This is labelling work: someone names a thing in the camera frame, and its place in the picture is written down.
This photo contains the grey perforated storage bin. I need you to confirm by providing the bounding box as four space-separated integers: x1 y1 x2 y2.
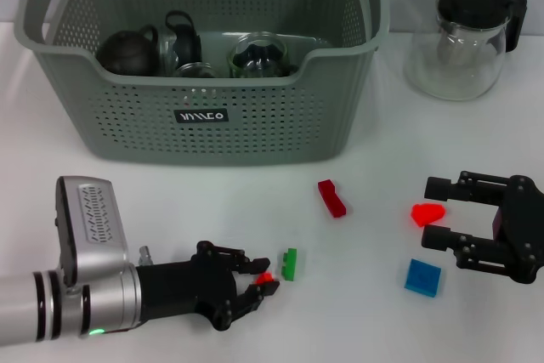
14 0 391 167

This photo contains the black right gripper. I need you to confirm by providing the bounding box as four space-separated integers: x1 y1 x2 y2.
421 170 544 285

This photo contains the glass pitcher black lid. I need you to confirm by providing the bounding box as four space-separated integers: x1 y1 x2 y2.
402 0 530 103

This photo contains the blue square flat block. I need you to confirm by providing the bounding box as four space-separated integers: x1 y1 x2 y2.
403 258 442 298

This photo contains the dark red long block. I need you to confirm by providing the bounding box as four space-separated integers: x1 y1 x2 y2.
317 179 348 218

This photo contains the green toy brick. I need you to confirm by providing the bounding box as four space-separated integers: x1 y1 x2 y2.
279 247 298 282

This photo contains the small round black teapot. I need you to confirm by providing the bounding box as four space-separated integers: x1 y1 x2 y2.
95 25 162 77

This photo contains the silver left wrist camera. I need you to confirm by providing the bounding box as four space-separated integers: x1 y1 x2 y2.
54 175 130 286

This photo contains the glass teacup black sleeve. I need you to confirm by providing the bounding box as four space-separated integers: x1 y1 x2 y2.
228 31 299 79
157 9 204 70
173 60 218 79

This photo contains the orange red pointed block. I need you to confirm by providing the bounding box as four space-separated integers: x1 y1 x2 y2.
411 202 447 228

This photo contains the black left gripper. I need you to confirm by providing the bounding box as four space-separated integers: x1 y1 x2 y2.
134 240 281 333

